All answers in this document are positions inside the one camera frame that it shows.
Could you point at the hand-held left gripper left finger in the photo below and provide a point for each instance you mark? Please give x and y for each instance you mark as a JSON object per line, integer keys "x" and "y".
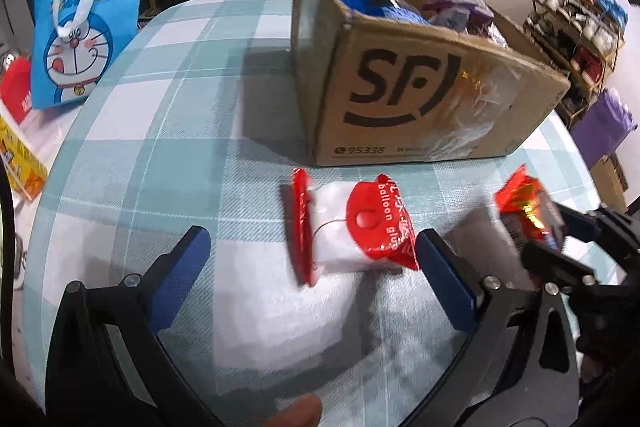
{"x": 182, "y": 274}

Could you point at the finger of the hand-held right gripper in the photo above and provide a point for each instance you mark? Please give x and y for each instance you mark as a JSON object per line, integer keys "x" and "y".
{"x": 555, "y": 264}
{"x": 575, "y": 224}

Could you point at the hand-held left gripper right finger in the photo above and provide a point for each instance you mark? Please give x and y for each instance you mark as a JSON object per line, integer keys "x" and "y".
{"x": 445, "y": 282}

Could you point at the red and gold snack packet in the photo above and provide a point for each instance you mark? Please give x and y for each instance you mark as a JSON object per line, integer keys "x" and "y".
{"x": 520, "y": 202}

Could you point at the red white balloon glue packet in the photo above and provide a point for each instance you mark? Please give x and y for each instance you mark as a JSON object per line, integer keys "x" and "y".
{"x": 370, "y": 217}

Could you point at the brown cardboard box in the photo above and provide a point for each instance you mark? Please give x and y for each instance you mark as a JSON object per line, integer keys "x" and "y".
{"x": 400, "y": 107}

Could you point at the white and purple snack packet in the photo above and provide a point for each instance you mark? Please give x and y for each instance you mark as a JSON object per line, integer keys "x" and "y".
{"x": 457, "y": 4}

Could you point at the person's left hand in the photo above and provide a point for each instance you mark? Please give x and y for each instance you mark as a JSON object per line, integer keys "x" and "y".
{"x": 297, "y": 412}

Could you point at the small cardboard box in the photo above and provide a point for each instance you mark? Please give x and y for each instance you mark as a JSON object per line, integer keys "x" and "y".
{"x": 610, "y": 182}

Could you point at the purple plastic bag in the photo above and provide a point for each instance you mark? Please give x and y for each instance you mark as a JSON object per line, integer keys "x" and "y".
{"x": 602, "y": 127}

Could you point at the shoe rack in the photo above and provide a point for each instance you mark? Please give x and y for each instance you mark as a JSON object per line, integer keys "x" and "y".
{"x": 575, "y": 37}

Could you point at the yellow box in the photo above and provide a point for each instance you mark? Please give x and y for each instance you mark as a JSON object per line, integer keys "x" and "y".
{"x": 20, "y": 162}

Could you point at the red bag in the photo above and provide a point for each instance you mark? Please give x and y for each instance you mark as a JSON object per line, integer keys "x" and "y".
{"x": 15, "y": 89}

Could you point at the blue cartoon tote bag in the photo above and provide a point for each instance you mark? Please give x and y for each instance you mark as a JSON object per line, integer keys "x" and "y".
{"x": 85, "y": 37}

